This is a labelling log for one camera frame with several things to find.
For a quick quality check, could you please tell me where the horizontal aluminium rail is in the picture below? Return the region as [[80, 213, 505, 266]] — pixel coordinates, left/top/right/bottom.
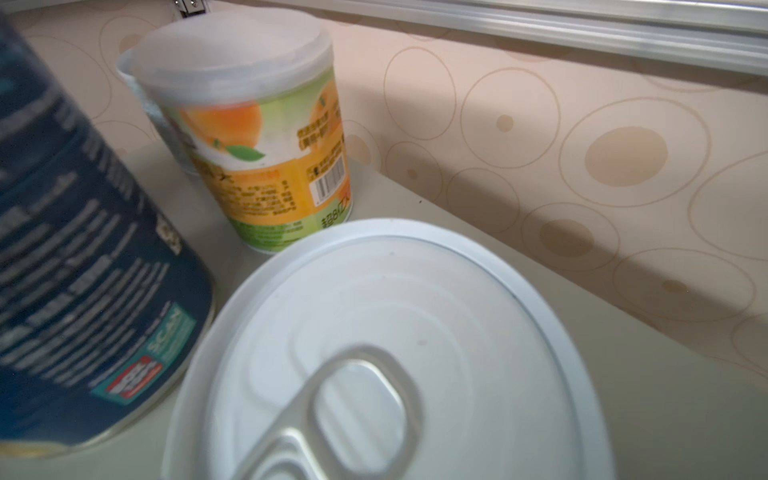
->
[[173, 0, 768, 78]]

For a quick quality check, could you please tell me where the grey metal cabinet box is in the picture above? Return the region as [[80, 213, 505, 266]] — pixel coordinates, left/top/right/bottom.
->
[[0, 140, 768, 480]]

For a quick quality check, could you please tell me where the green orange label can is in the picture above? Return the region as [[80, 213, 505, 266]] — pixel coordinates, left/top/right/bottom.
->
[[118, 7, 353, 253]]

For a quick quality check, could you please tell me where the blue label can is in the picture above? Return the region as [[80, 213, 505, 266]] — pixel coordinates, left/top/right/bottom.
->
[[1, 20, 215, 457]]

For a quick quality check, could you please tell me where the yellow label white-lid can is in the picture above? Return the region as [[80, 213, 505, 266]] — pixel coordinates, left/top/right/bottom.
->
[[161, 219, 617, 479]]

